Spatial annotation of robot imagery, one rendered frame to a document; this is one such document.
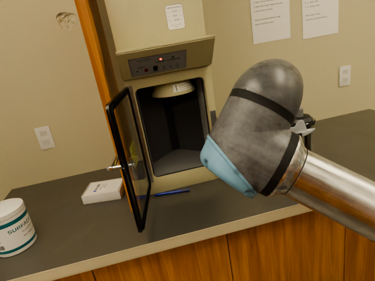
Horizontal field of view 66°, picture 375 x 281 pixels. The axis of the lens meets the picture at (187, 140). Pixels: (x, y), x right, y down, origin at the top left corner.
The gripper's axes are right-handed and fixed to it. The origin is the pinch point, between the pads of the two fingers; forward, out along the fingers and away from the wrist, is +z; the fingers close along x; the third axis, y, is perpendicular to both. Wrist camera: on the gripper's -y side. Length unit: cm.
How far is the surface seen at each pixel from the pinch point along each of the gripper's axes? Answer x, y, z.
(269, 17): 49, 38, 34
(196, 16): 20, 45, -23
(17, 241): 22, -9, -102
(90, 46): 20, 44, -60
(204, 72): 19.6, 25.8, -23.9
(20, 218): 24, -2, -99
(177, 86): 24.8, 23.1, -33.6
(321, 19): 41, 30, 62
